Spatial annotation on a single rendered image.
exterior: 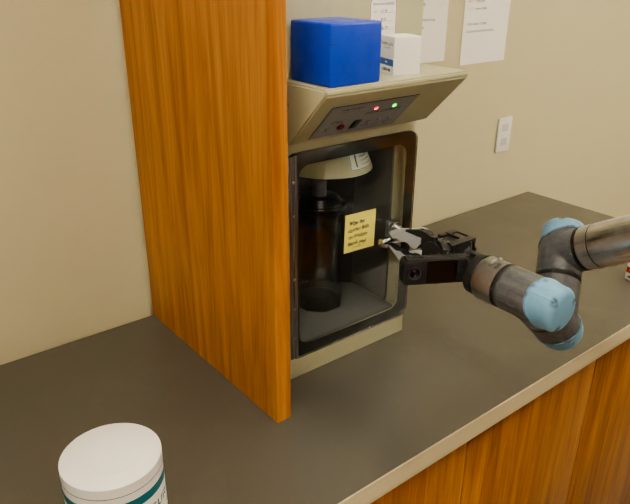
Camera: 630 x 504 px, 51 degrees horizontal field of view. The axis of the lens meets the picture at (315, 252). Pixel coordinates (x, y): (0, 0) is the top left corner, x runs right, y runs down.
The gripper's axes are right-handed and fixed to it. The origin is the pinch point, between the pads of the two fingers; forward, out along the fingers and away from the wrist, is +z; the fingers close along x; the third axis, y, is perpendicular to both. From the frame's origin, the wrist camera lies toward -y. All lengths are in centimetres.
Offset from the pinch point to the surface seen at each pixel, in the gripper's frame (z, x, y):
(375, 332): 5.7, -23.6, 2.5
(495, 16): 51, 33, 88
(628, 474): -20, -88, 82
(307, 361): 5.3, -23.5, -15.7
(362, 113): -1.6, 25.5, -9.9
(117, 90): 48, 24, -31
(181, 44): 21, 35, -30
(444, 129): 50, 2, 69
